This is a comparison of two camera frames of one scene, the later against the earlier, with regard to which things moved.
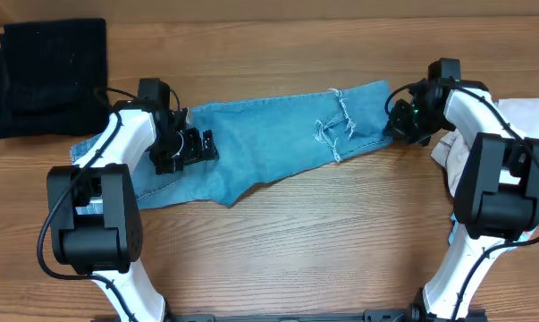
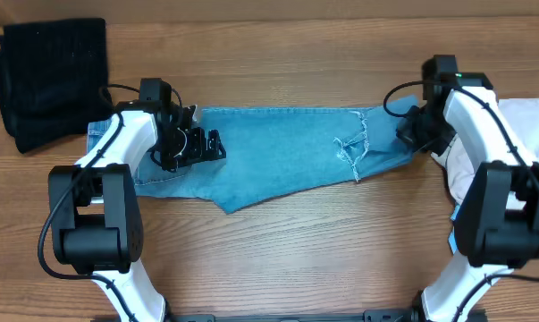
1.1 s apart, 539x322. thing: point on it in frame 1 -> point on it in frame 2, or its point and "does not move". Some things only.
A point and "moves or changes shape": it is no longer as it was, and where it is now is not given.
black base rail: [368, 315] does not move
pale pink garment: [534, 117] does not move
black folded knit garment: [46, 74] does not move
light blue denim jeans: [259, 141] moves or changes shape
